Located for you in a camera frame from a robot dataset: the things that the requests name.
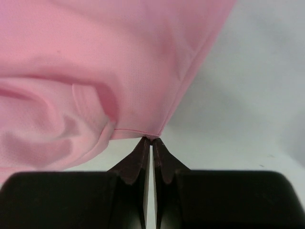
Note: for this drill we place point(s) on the pink t shirt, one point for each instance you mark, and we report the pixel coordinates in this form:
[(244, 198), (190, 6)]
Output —
[(75, 74)]

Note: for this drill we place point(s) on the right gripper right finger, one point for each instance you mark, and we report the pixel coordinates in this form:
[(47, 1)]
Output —
[(167, 201)]

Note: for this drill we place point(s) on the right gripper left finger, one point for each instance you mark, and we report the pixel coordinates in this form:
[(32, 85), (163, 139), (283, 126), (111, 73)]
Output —
[(129, 206)]

